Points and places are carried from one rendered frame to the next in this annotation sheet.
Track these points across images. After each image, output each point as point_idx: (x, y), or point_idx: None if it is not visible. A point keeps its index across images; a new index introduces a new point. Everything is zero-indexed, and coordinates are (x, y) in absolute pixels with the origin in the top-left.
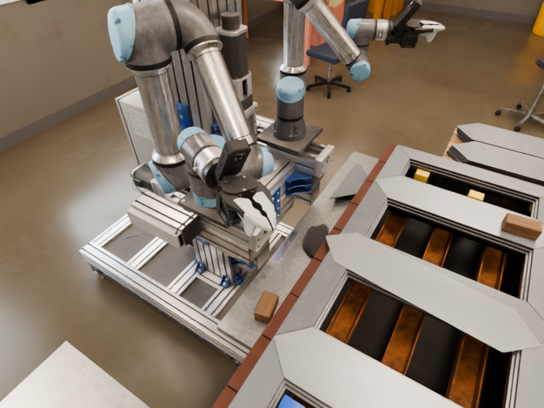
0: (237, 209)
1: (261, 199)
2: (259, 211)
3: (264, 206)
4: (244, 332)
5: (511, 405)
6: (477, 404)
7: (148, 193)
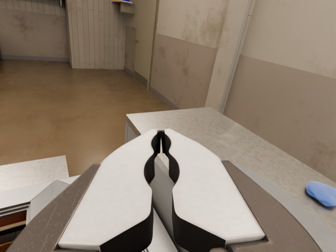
0: (246, 176)
1: (117, 189)
2: (169, 148)
3: (136, 161)
4: None
5: (4, 211)
6: (3, 244)
7: None
